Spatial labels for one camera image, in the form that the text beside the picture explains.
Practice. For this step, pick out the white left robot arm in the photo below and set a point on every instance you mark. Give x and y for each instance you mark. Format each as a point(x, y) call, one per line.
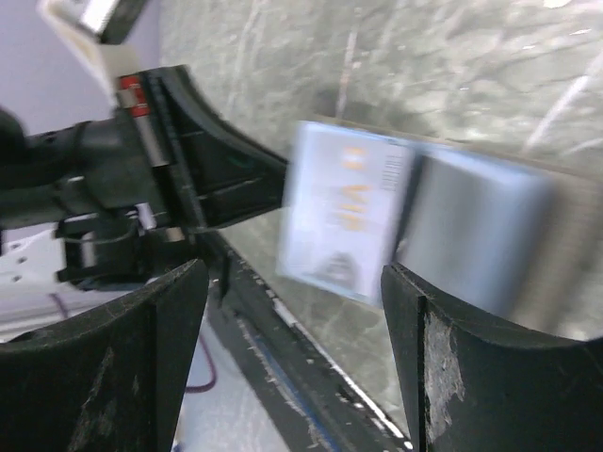
point(133, 196)

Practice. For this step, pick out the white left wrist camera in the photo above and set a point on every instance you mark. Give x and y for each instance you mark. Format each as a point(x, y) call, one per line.
point(96, 33)

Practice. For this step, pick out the blue silver card holder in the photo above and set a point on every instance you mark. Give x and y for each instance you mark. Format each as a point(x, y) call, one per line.
point(506, 234)

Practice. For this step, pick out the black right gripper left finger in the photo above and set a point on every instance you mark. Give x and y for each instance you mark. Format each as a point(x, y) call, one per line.
point(110, 379)

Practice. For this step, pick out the white orange VIP card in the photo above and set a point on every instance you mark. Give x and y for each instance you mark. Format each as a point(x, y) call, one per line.
point(344, 197)

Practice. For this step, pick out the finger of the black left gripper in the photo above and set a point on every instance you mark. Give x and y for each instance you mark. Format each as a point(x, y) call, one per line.
point(216, 176)

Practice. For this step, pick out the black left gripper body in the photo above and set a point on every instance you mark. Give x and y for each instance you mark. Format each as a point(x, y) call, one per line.
point(97, 182)

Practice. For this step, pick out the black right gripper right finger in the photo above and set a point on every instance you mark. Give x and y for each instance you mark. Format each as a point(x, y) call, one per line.
point(471, 381)

